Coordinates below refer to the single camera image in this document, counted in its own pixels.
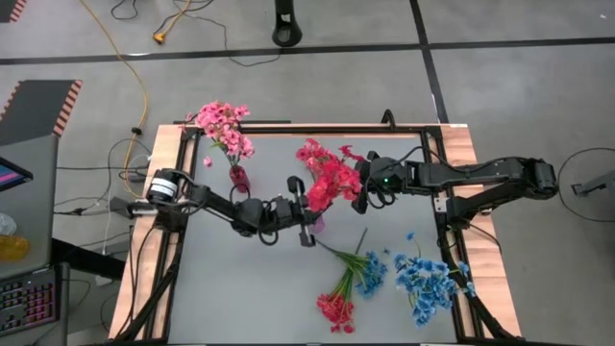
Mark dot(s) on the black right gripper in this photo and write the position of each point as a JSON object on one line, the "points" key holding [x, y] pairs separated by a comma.
{"points": [[384, 175]]}

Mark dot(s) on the red glass vase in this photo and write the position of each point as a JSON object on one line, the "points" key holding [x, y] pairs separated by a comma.
{"points": [[239, 178]]}

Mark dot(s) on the loose pink flower head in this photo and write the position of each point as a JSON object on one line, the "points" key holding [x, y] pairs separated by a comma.
{"points": [[207, 162]]}

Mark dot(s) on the grey stand foot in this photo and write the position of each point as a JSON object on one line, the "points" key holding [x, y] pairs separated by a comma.
{"points": [[598, 185]]}

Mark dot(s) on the backlit keyboard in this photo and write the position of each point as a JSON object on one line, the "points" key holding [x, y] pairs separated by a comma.
{"points": [[29, 303]]}

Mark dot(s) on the wooden side table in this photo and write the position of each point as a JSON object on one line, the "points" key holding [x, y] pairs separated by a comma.
{"points": [[312, 130]]}

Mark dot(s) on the large black striped-edge floor mat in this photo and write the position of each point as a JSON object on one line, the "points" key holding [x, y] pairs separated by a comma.
{"points": [[33, 110]]}

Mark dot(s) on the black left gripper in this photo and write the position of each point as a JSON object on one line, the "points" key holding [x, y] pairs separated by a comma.
{"points": [[283, 214]]}

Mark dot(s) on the small black striped-edge floor mat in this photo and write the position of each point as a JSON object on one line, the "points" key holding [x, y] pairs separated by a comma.
{"points": [[7, 7]]}

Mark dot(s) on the purple glass vase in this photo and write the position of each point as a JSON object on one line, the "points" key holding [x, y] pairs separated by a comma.
{"points": [[319, 227]]}

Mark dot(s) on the yellow glass container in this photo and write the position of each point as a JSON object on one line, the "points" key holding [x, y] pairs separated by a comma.
{"points": [[12, 247]]}

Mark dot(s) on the laptop screen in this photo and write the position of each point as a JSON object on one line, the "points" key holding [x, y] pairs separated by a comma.
{"points": [[9, 175]]}

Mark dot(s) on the grey desk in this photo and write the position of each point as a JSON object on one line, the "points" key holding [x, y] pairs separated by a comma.
{"points": [[33, 216]]}

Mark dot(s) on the black stand base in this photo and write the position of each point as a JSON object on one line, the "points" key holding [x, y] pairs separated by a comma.
{"points": [[287, 33]]}

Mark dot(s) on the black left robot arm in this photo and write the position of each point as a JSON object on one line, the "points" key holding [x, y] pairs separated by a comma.
{"points": [[216, 206]]}

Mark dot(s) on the white metal bracket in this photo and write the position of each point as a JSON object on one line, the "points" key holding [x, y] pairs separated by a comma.
{"points": [[441, 205]]}

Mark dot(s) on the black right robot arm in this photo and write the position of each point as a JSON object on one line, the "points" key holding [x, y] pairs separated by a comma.
{"points": [[480, 173]]}

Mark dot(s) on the clear plastic container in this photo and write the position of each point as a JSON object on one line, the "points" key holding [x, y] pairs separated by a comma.
{"points": [[5, 225]]}

